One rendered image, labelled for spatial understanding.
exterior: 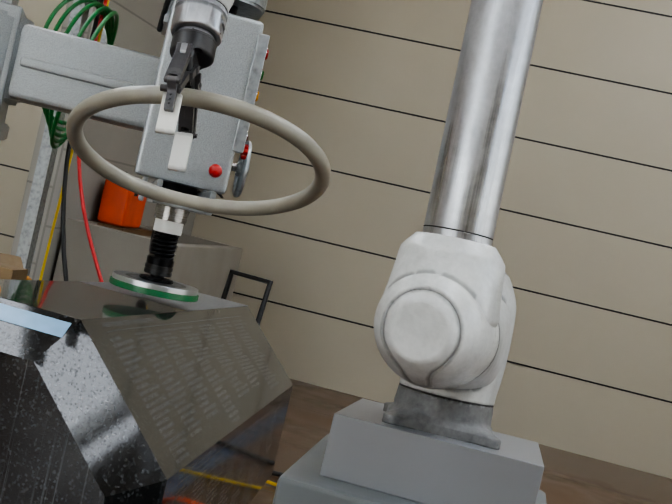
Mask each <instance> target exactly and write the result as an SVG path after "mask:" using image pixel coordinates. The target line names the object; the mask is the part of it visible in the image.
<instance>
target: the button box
mask: <svg viewBox="0 0 672 504"><path fill-rule="evenodd" d="M269 39H270V36H269V35H265V34H261V33H259V34H258V39H257V43H256V47H255V52H254V56H253V60H252V65H251V69H250V73H249V77H248V82H247V86H246V90H245V95H244V99H243V101H244V102H247V103H250V104H253V105H254V104H255V99H256V95H257V91H258V86H259V82H260V78H261V73H262V69H263V65H264V60H265V56H266V52H267V48H268V43H269ZM249 125H250V123H249V122H247V121H244V120H241V119H239V121H238V125H237V129H236V134H235V138H234V142H233V147H232V151H234V152H235V153H243V151H244V147H245V142H246V138H247V134H248V129H249Z"/></svg>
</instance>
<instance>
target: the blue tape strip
mask: <svg viewBox="0 0 672 504"><path fill-rule="evenodd" d="M0 320H2V321H6V322H9V323H13V324H16V325H19V326H23V327H26V328H30V329H33V330H37V331H40V332H44V333H47V334H51V335H54V336H58V337H61V338H62V337H63V335H64V334H65V332H66V331H67V329H68V328H69V327H70V325H71V324H72V323H69V322H65V321H62V320H58V319H55V318H51V317H48V316H44V315H41V314H37V313H34V312H30V311H26V310H23V309H19V308H16V307H12V306H9V305H5V304H2V303H0Z"/></svg>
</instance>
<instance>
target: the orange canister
mask: <svg viewBox="0 0 672 504"><path fill-rule="evenodd" d="M138 196H139V195H138ZM138 196H134V192H131V191H129V190H127V189H125V188H122V187H120V186H118V185H116V184H115V183H113V182H111V181H109V180H107V179H106V181H105V185H104V190H103V194H102V198H101V203H100V207H99V212H98V216H97V220H98V221H99V222H101V223H99V222H98V223H97V225H100V226H104V227H108V228H112V229H116V230H120V231H124V232H128V233H133V234H137V235H141V236H151V235H152V231H151V230H147V229H143V228H139V226H140V225H141V220H142V216H143V211H144V207H145V203H146V197H144V199H143V201H139V200H138Z"/></svg>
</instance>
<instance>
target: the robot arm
mask: <svg viewBox="0 0 672 504"><path fill-rule="evenodd" d="M234 1H235V0H176V4H175V7H174V14H173V19H172V23H171V27H170V30H171V34H172V36H173V38H172V42H171V47H170V55H171V57H172V60H171V62H170V64H169V66H168V69H167V71H166V73H165V76H164V78H163V80H164V82H165V83H166V84H161V85H160V91H163V92H164V93H163V98H162V102H161V106H160V111H159V115H158V120H157V124H156V129H155V132H156V133H159V134H166V135H175V136H174V141H173V145H172V150H171V155H170V159H169V164H168V170H172V171H179V172H186V167H187V163H188V158H189V153H190V149H191V144H192V139H195V138H197V135H198V134H195V132H196V123H197V114H198V108H193V107H187V106H181V102H182V98H183V96H182V94H180V93H181V92H182V90H183V89H184V88H191V89H197V90H201V87H202V83H201V77H202V74H201V73H199V71H200V70H201V69H204V68H207V67H209V66H211V65H212V64H213V62H214V58H215V53H216V49H217V47H218V46H219V45H220V44H221V43H222V38H223V34H224V31H225V26H226V23H227V19H228V13H229V10H230V8H231V7H232V5H233V3H234ZM542 4H543V0H471V5H470V9H469V14H468V19H467V24H466V28H465V33H464V38H463V42H462V47H461V52H460V57H459V61H458V66H457V71H456V75H455V80H454V85H453V90H452V94H451V99H450V104H449V108H448V113H447V118H446V123H445V127H444V132H443V137H442V141H441V146H440V151H439V156H438V160H437V165H436V170H435V174H434V179H433V184H432V189H431V193H430V198H429V203H428V207H427V212H426V217H425V222H424V226H423V231H422V232H415V233H414V234H413V235H411V236H410V237H409V238H407V239H406V240H405V241H404V242H403V243H402V244H401V246H400V248H399V251H398V254H397V257H396V260H395V263H394V266H393V269H392V272H391V275H390V278H389V281H388V283H387V286H386V288H385V291H384V294H383V296H382V298H381V299H380V301H379V304H378V306H377V309H376V312H375V317H374V335H375V340H376V344H377V347H378V350H379V352H380V354H381V356H382V358H383V359H384V361H385V362H386V363H387V365H388V366H389V367H390V368H391V369H392V370H393V371H394V372H395V373H396V374H397V375H398V376H400V382H399V386H398V389H397V392H396V395H395V398H394V402H385V403H384V408H383V411H384V413H383V417H382V421H383V422H385V423H388V424H392V425H396V426H401V427H406V428H410V429H414V430H419V431H423V432H427V433H431V434H435V435H439V436H443V437H448V438H452V439H456V440H460V441H464V442H468V443H472V444H476V445H480V446H483V447H487V448H491V449H496V450H499V449H500V444H501V440H500V439H499V438H497V437H496V436H495V435H494V434H493V432H492V428H491V422H492V416H493V408H494V404H495V400H496V396H497V393H498V390H499V387H500V384H501V381H502V377H503V374H504V370H505V367H506V363H507V359H508V355H509V350H510V345H511V341H512V336H513V330H514V324H515V317H516V299H515V294H514V290H513V286H512V283H511V280H510V278H509V276H508V275H507V274H506V273H505V264H504V262H503V260H502V258H501V256H500V254H499V252H498V251H497V249H496V248H495V247H492V243H493V238H494V233H495V228H496V224H497V219H498V214H499V209H500V205H501V200H502V195H503V190H504V185H505V181H506V176H507V171H508V166H509V162H510V157H511V152H512V147H513V143H514V138H515V133H516V128H517V124H518V119H519V114H520V109H521V104H522V100H523V95H524V90H525V85H526V81H527V76H528V71H529V66H530V62H531V57H532V52H533V47H534V43H535V38H536V33H537V28H538V23H539V19H540V14H541V9H542ZM178 93H179V94H178ZM178 116H179V123H178V132H175V130H176V125H177V121H178Z"/></svg>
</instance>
